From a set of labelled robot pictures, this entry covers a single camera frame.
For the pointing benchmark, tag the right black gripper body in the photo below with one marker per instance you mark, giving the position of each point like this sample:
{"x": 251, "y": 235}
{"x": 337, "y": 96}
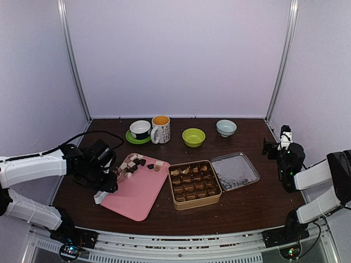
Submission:
{"x": 273, "y": 146}

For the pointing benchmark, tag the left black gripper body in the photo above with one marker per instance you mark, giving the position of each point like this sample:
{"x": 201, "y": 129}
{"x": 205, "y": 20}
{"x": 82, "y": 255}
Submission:
{"x": 102, "y": 184}

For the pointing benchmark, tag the white metal tongs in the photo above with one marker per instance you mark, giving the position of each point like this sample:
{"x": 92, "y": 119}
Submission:
{"x": 101, "y": 195}

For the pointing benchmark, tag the bear print tin lid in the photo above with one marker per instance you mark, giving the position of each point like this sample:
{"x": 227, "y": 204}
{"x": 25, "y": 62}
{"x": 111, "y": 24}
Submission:
{"x": 234, "y": 171}

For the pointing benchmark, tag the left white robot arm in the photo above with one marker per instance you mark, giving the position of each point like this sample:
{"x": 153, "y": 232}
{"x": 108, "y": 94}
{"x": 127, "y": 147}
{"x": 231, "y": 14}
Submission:
{"x": 90, "y": 168}

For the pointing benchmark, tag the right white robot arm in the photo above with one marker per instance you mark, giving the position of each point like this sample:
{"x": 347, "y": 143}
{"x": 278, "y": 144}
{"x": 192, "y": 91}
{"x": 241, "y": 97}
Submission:
{"x": 289, "y": 157}

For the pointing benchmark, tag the gold chocolate tin box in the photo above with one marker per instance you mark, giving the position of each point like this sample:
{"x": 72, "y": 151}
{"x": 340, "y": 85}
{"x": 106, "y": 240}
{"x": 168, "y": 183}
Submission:
{"x": 199, "y": 188}

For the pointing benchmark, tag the pink plastic tray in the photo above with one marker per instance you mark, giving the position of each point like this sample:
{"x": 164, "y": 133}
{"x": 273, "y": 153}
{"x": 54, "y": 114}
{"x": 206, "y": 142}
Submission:
{"x": 138, "y": 188}

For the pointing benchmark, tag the green saucer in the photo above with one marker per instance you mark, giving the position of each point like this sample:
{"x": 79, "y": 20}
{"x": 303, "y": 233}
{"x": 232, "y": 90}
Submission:
{"x": 135, "y": 141}

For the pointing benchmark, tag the pale blue ceramic bowl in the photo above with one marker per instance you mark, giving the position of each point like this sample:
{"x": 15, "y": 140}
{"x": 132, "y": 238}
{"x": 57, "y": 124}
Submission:
{"x": 226, "y": 127}

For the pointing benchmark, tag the white dark blue bowl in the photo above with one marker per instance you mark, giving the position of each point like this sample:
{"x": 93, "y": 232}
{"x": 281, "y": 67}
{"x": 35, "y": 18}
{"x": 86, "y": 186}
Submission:
{"x": 140, "y": 129}

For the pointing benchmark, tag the white patterned mug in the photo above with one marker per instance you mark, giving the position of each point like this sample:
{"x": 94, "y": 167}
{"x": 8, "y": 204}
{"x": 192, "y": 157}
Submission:
{"x": 161, "y": 130}

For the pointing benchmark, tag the lime green bowl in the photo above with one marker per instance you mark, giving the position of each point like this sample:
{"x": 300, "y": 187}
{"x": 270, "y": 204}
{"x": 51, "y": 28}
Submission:
{"x": 193, "y": 137}

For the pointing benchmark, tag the left circuit board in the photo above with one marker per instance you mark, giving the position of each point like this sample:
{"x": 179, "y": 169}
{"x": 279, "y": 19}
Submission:
{"x": 69, "y": 252}

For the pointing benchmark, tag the circuit board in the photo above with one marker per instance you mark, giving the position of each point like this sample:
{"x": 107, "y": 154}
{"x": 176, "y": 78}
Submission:
{"x": 69, "y": 252}
{"x": 290, "y": 253}

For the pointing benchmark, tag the right circuit board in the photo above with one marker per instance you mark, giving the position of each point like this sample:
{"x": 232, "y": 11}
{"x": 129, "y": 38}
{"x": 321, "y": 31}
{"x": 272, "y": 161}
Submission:
{"x": 290, "y": 253}

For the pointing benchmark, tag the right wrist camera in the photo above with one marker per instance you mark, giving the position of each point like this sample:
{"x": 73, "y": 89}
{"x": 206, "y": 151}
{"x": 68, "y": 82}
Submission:
{"x": 285, "y": 137}

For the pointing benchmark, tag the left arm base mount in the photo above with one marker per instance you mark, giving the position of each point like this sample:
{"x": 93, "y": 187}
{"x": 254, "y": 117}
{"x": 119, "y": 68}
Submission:
{"x": 77, "y": 237}

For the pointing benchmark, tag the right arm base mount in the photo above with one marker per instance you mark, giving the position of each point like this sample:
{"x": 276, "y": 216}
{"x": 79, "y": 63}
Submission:
{"x": 281, "y": 236}

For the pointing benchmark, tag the front aluminium rail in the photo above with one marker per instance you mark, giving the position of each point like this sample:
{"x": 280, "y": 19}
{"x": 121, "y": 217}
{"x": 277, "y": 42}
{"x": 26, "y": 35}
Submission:
{"x": 245, "y": 246}

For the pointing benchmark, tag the right aluminium frame post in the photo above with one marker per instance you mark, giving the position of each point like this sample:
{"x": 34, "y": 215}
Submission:
{"x": 288, "y": 41}

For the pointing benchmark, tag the aluminium frame post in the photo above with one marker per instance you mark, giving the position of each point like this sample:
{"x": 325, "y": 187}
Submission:
{"x": 288, "y": 41}
{"x": 71, "y": 57}

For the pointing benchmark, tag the left aluminium frame post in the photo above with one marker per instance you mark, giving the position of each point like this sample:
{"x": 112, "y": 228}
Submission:
{"x": 71, "y": 57}

